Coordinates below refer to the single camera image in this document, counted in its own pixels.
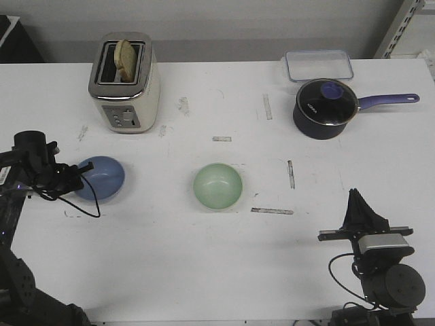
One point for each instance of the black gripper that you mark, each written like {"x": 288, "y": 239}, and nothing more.
{"x": 65, "y": 178}
{"x": 360, "y": 216}

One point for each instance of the blue bowl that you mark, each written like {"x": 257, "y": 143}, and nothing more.
{"x": 106, "y": 177}

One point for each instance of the green bowl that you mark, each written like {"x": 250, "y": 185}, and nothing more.
{"x": 217, "y": 186}

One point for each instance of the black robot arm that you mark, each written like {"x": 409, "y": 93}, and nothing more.
{"x": 30, "y": 169}
{"x": 392, "y": 290}

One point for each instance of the cream two-slot toaster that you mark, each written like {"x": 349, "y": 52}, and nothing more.
{"x": 126, "y": 107}

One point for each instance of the dark blue saucepan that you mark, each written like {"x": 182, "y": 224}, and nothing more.
{"x": 321, "y": 132}

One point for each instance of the toast slice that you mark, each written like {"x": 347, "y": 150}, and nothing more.
{"x": 125, "y": 60}

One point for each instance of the glass pot lid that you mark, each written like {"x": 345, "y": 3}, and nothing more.
{"x": 327, "y": 102}

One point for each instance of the clear plastic food container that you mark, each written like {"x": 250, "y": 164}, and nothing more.
{"x": 304, "y": 65}

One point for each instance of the white metal shelf upright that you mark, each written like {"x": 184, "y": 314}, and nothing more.
{"x": 411, "y": 33}

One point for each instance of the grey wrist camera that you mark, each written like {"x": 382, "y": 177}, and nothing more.
{"x": 376, "y": 242}

